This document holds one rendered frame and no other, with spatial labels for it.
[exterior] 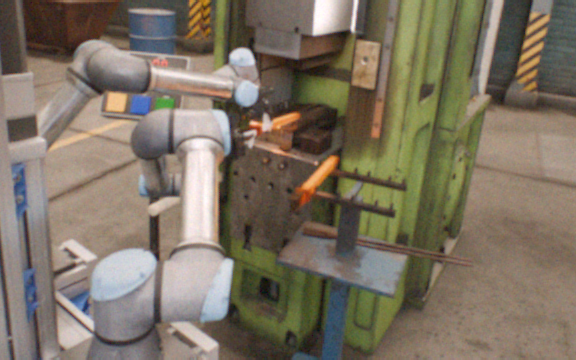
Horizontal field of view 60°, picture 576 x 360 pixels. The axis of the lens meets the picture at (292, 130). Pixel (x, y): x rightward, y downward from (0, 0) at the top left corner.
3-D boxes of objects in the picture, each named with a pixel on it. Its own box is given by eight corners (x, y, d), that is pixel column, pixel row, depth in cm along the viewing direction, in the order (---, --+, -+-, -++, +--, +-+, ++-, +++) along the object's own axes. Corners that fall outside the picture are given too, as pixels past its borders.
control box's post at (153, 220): (154, 296, 248) (153, 82, 213) (149, 293, 249) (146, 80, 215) (160, 292, 251) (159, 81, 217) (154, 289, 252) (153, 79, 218)
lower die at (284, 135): (291, 148, 198) (292, 128, 195) (249, 137, 207) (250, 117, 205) (336, 124, 233) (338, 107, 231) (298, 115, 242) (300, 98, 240)
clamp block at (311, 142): (318, 156, 193) (320, 140, 191) (299, 151, 197) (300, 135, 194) (331, 148, 203) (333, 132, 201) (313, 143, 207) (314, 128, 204)
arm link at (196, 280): (155, 334, 99) (171, 130, 135) (231, 331, 101) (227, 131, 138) (151, 308, 90) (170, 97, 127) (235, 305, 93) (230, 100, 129)
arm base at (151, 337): (114, 403, 92) (113, 360, 89) (71, 360, 101) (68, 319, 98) (179, 358, 104) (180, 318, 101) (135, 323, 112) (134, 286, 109)
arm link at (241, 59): (222, 55, 168) (242, 43, 171) (230, 81, 175) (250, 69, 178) (235, 64, 163) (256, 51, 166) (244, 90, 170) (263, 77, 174)
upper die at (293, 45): (298, 59, 187) (301, 34, 184) (254, 51, 196) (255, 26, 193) (345, 48, 222) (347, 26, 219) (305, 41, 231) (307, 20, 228)
